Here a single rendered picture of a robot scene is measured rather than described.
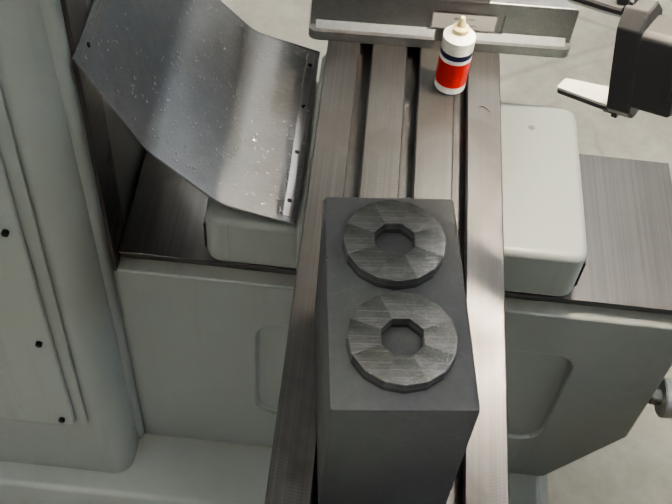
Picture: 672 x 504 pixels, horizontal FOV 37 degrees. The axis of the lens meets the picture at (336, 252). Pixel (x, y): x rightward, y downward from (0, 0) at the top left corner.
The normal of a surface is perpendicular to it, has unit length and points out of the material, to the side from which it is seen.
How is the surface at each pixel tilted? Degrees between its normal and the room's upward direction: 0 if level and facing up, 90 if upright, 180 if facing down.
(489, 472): 0
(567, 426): 90
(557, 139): 0
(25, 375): 88
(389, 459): 90
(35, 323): 88
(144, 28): 64
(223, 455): 0
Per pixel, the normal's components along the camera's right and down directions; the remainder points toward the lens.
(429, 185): 0.06, -0.61
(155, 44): 0.91, -0.17
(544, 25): -0.04, 0.79
